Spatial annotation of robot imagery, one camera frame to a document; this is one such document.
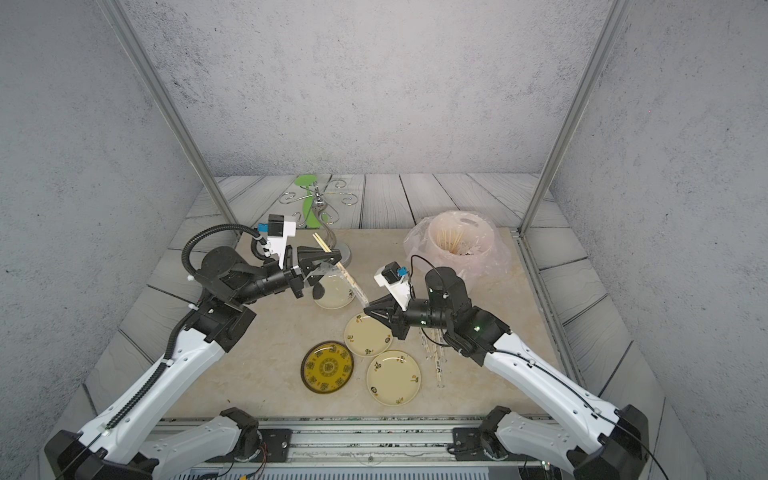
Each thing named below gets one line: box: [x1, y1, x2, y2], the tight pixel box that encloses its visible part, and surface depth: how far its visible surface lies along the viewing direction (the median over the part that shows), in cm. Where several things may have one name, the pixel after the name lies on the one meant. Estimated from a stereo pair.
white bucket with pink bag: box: [403, 210, 512, 289], surface depth 93 cm
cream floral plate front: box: [366, 350, 422, 407], surface depth 85 cm
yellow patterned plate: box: [300, 340, 354, 394], surface depth 88 cm
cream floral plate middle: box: [343, 312, 393, 358], surface depth 93 cm
